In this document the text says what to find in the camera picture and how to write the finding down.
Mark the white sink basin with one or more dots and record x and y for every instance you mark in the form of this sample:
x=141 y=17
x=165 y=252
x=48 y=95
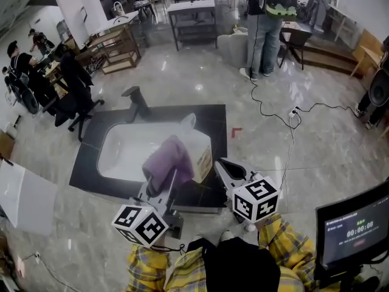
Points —
x=127 y=151

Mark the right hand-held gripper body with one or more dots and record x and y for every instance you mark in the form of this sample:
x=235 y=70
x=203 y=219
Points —
x=255 y=199

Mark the black grey backpack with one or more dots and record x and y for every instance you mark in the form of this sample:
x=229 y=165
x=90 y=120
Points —
x=380 y=88

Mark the white counter chrome faucet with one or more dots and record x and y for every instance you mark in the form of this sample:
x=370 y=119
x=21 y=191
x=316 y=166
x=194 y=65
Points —
x=118 y=20

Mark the dark sink vanity cabinet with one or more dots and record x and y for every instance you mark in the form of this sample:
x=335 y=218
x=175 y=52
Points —
x=88 y=163

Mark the black office chair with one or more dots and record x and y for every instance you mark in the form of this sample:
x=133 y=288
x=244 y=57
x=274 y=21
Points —
x=74 y=93

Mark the person's shoe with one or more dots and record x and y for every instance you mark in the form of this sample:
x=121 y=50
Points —
x=226 y=235
x=197 y=239

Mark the wooden shelf rack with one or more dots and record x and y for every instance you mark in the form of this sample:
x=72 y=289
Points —
x=112 y=50

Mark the small white plastic part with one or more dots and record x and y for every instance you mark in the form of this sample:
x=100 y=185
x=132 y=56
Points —
x=249 y=227

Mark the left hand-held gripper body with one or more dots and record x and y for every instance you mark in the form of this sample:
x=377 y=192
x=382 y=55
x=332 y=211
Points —
x=136 y=224

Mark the person's torso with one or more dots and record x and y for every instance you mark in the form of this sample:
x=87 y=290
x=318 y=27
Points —
x=240 y=269

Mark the white power strip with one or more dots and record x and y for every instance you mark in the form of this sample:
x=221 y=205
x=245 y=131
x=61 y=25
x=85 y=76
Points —
x=293 y=112
x=37 y=257

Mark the person's right shoe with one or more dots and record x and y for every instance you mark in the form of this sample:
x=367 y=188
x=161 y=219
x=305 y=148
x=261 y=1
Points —
x=226 y=235

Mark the cardboard box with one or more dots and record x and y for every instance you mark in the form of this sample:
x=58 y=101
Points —
x=6 y=144

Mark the person's left shoe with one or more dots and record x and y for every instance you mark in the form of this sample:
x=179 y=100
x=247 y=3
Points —
x=197 y=239

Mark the black monitor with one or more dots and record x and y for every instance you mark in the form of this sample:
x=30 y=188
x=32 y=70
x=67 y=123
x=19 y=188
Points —
x=355 y=230

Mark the purple grey cloth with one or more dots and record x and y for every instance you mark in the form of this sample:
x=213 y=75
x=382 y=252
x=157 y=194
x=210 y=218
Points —
x=170 y=160

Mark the grey shelf table white top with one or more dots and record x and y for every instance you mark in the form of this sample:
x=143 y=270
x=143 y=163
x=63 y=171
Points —
x=191 y=6

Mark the round wooden table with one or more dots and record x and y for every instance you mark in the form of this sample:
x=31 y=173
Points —
x=54 y=71

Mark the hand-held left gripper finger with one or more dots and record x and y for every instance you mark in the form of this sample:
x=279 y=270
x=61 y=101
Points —
x=171 y=193
x=147 y=190

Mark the person's right forearm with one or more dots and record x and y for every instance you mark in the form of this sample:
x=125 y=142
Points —
x=287 y=245

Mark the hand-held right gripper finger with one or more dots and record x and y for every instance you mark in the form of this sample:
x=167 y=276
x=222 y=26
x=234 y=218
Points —
x=246 y=171
x=225 y=181

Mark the person's left forearm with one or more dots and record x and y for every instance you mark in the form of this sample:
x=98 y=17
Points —
x=147 y=269

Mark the black faucet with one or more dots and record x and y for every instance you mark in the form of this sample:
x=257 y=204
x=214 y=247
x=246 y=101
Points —
x=138 y=102

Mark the black wooden chair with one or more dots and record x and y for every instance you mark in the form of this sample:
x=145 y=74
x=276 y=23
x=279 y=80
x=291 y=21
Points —
x=296 y=38

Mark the white soap pump bottle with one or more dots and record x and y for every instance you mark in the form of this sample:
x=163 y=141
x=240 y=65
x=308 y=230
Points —
x=200 y=144

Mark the wooden platform step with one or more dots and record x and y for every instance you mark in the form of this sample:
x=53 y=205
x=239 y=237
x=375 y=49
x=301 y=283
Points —
x=328 y=59

